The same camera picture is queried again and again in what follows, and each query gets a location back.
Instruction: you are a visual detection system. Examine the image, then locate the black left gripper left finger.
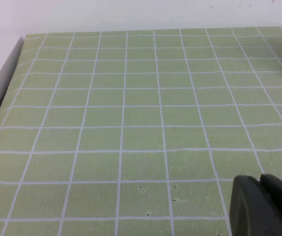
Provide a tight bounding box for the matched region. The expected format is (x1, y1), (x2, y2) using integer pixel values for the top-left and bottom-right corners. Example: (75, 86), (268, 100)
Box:
(229, 175), (282, 236)

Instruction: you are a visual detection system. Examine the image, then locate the green grid mat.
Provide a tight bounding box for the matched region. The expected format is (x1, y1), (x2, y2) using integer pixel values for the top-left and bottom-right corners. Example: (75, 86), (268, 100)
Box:
(0, 26), (282, 236)

